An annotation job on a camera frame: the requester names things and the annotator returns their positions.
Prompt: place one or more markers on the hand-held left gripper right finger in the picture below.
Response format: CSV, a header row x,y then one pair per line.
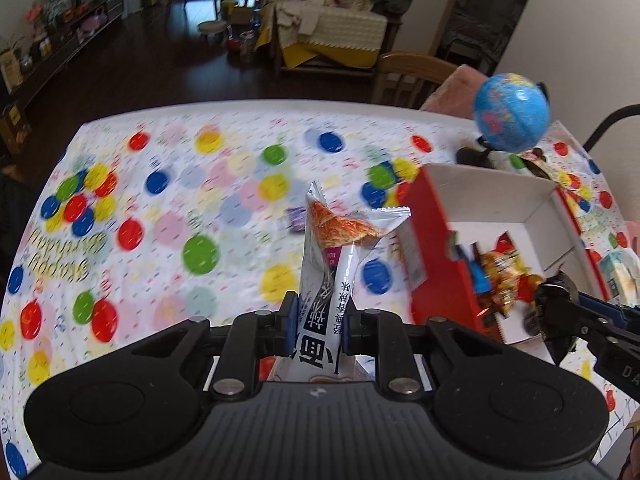
x,y
347,332

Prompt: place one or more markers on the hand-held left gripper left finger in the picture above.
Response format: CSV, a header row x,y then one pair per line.
x,y
289,320

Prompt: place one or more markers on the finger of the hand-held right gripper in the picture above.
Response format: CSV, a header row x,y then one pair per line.
x,y
605,310
552,300

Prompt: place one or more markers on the white noodle snack packet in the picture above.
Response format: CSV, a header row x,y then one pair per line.
x,y
325,285

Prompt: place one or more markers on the blue cookie packet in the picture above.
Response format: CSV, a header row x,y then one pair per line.
x,y
479,277

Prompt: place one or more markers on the red cardboard box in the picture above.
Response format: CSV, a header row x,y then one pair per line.
x,y
430,240

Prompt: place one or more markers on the tissue pack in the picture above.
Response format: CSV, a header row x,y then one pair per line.
x,y
620,277

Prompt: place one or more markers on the gold wrapped candy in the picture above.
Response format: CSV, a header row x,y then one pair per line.
x,y
497,262

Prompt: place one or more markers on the purple wrapped candy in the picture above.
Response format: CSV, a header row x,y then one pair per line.
x,y
296,220

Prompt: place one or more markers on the balloon print tablecloth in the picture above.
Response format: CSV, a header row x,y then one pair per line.
x,y
150,285

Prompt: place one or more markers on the blue globe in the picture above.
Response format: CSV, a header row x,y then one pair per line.
x,y
510,110

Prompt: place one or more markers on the pink cushion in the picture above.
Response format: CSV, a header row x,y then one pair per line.
x,y
450,95

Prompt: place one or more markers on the yellow blanket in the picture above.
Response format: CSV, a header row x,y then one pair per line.
x,y
345,55

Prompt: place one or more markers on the wooden chair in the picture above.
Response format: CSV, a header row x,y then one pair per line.
x,y
410,67

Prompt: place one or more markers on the cream knitted blanket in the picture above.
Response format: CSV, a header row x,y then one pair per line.
x,y
350,27

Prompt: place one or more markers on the round wooden stool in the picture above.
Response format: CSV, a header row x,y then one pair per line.
x,y
212,27

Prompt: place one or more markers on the wooden media cabinet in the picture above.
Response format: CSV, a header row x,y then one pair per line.
x,y
50,55

